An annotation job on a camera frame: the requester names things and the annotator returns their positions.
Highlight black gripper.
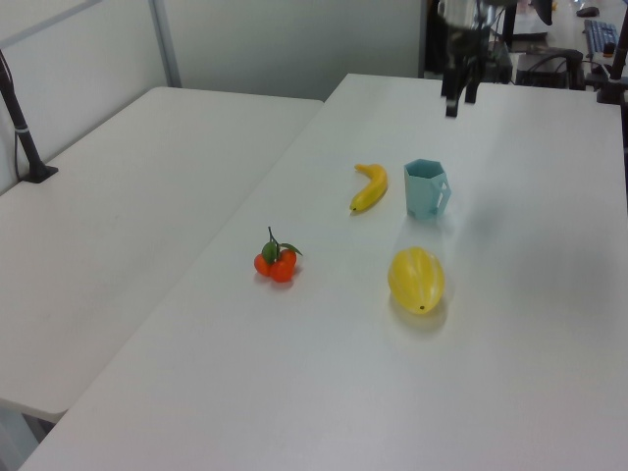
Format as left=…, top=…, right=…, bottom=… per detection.
left=440, top=22, right=493, bottom=120

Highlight light blue hexagonal mug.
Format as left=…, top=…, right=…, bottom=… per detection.
left=403, top=158, right=454, bottom=223

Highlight black monitor stand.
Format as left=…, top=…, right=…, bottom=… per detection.
left=498, top=0, right=550, bottom=44

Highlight black electronics box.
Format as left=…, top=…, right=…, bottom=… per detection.
left=513, top=47, right=591, bottom=90

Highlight yellow toy banana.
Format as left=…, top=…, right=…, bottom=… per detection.
left=348, top=162, right=391, bottom=214

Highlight blue computer keyboard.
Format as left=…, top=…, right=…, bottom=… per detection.
left=582, top=18, right=620, bottom=54

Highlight yellow striped toy melon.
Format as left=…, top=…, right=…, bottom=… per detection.
left=388, top=245, right=446, bottom=317

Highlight orange toy tangerines with leaves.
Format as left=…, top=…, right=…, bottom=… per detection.
left=252, top=226, right=304, bottom=286

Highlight white side table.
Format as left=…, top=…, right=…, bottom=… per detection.
left=0, top=86, right=326, bottom=424

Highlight black pole with white band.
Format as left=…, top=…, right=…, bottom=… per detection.
left=0, top=47, right=60, bottom=184

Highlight black clamped camera pole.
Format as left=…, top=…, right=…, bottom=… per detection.
left=595, top=0, right=628, bottom=106

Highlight grey partition post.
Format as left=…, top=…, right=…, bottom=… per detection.
left=148, top=0, right=184, bottom=90

